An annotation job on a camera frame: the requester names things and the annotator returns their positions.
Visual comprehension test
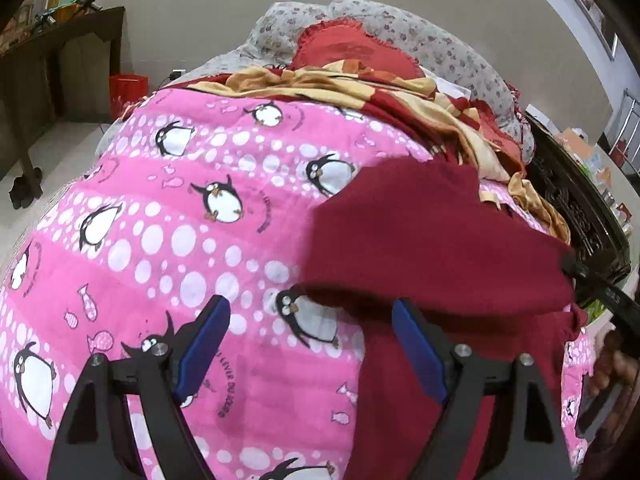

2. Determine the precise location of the dark red sweater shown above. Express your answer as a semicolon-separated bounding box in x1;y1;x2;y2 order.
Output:
300;157;585;479

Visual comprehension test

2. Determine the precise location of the person's right hand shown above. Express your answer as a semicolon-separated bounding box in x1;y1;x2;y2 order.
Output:
588;330;639;401

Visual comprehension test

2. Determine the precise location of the metal railing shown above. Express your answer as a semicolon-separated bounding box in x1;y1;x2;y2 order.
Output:
604;89;640;177

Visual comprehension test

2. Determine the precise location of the red yellow blanket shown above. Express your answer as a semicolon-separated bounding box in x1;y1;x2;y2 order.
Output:
179;60;570;244

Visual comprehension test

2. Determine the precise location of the pink penguin quilt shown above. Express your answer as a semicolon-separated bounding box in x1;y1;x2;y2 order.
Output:
1;89;592;479

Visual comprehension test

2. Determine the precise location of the white pillow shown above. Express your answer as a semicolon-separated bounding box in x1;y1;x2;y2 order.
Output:
420;66;472;100

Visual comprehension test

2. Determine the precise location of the floral grey duvet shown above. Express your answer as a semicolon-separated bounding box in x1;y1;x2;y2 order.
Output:
180;0;535;162

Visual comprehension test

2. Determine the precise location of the red bin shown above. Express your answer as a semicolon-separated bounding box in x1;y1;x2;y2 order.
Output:
108;74;149;119

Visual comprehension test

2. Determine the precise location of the dark wooden side table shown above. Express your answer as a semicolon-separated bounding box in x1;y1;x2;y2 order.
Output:
1;6;126;198

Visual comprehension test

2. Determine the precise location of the red ruffled pillow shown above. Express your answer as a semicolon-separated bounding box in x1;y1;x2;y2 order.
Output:
290;18;424;79

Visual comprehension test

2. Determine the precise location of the framed wall picture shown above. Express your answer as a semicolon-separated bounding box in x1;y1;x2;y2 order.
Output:
574;0;618;61

